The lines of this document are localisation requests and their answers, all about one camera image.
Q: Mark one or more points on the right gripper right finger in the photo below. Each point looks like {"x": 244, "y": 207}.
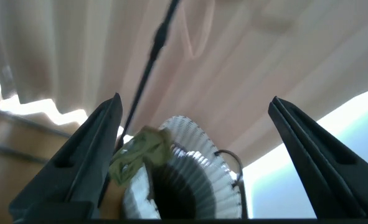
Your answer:
{"x": 336, "y": 174}

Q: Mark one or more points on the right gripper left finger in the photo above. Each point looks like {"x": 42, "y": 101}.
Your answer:
{"x": 81, "y": 161}

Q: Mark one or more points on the white laundry basket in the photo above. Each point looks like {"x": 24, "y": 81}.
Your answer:
{"x": 208, "y": 186}

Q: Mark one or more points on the black clothes rack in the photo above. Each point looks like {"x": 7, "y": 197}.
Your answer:
{"x": 158, "y": 37}

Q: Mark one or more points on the green garment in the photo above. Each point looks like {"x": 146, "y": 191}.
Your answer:
{"x": 137, "y": 152}

